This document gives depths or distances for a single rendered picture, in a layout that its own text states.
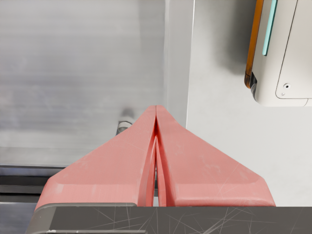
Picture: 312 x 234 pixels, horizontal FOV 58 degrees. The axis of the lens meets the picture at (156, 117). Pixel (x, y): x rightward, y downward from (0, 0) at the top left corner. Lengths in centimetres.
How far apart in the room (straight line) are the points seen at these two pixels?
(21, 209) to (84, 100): 28
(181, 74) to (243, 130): 123
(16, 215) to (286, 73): 91
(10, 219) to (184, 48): 45
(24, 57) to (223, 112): 120
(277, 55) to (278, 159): 83
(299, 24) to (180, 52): 73
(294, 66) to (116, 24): 84
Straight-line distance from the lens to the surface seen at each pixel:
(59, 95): 38
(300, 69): 110
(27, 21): 35
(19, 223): 62
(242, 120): 151
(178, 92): 36
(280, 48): 104
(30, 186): 49
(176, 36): 33
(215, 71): 134
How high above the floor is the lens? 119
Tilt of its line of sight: 55 degrees down
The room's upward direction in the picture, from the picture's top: 176 degrees counter-clockwise
